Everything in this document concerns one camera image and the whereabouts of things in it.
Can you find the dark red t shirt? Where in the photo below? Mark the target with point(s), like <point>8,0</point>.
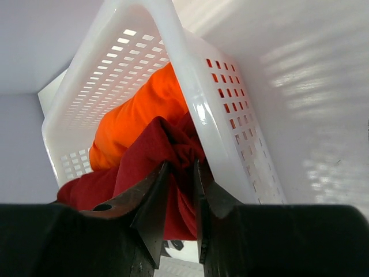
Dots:
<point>163,149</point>

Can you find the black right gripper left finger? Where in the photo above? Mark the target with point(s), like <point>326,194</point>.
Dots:
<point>121,237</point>

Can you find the white plastic basket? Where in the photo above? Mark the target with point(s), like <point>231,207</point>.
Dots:
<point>137,62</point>

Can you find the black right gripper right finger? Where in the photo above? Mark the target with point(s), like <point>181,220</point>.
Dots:
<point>236,239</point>

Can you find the rolled orange t shirt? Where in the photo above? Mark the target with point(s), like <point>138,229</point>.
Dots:
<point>160,96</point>

